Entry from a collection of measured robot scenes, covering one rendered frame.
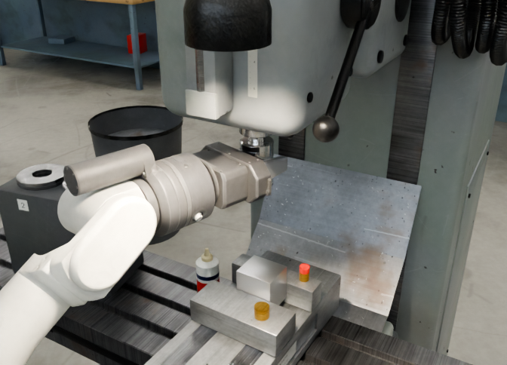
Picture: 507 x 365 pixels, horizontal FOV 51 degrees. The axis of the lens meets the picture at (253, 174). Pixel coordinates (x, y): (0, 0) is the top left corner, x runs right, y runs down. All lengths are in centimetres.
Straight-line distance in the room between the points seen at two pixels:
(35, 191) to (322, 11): 62
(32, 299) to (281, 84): 34
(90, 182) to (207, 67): 17
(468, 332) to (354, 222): 144
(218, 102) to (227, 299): 34
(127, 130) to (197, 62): 245
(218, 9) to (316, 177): 75
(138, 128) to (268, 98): 246
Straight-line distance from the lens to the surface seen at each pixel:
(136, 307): 100
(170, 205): 61
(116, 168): 60
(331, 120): 60
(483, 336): 248
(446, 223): 111
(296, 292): 86
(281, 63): 58
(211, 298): 83
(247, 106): 61
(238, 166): 67
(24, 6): 780
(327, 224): 112
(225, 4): 42
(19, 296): 59
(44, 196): 100
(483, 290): 274
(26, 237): 107
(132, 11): 541
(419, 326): 126
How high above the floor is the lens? 154
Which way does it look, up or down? 25 degrees down
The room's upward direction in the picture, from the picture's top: straight up
